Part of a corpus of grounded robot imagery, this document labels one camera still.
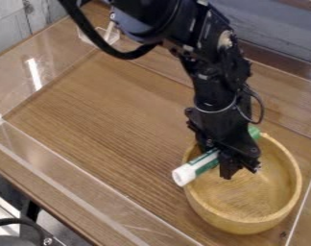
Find black cable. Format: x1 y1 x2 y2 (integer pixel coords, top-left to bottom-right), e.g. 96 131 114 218
0 217 48 246

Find brown wooden bowl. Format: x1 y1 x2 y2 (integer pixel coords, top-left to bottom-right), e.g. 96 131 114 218
184 133 302 234

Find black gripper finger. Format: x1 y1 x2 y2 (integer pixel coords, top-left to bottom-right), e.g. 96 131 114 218
193 126 216 152
218 151 258 180

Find clear acrylic front wall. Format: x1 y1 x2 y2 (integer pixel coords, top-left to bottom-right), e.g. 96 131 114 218
0 119 201 246

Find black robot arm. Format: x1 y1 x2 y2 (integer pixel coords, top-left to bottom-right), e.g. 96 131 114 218
57 0 261 180

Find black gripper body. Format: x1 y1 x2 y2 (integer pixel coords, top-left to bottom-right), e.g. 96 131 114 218
185 103 260 171

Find green and white marker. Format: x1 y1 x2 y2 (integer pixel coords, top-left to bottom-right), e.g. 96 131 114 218
170 124 262 187

